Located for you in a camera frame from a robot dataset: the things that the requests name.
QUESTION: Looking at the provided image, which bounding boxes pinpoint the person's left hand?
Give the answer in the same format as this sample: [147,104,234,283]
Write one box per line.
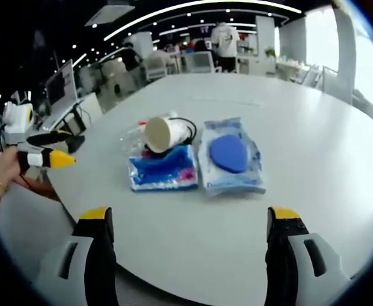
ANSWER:
[0,147,24,214]

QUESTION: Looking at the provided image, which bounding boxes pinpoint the blue wet wipes pack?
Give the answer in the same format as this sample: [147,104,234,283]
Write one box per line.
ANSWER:
[197,117,267,197]

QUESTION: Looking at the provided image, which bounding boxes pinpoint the blue and pink sponge pack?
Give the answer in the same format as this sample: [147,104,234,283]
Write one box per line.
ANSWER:
[128,143,198,193]

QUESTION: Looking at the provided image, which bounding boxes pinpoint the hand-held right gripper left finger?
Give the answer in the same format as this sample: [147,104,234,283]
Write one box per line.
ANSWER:
[34,206,118,306]

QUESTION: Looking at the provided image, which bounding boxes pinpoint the white mesh chair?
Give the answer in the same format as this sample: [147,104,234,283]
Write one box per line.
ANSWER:
[189,50,215,75]
[144,50,168,82]

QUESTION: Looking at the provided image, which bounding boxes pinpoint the white paper cup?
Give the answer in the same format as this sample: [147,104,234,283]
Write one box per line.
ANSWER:
[143,115,194,154]

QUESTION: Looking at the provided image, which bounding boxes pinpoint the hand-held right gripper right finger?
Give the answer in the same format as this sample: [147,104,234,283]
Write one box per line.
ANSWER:
[264,206,362,306]

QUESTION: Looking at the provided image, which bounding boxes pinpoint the black monitor stand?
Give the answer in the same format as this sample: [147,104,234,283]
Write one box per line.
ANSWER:
[54,105,87,154]

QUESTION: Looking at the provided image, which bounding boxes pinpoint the computer monitor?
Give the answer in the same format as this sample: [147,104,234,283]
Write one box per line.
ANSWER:
[44,59,79,116]

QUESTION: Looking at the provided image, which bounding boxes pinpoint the black cable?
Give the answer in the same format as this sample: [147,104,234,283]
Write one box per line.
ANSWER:
[168,117,198,143]

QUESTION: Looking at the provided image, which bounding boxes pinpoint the clear plastic bag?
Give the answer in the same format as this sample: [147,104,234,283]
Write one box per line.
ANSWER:
[119,122,149,154]

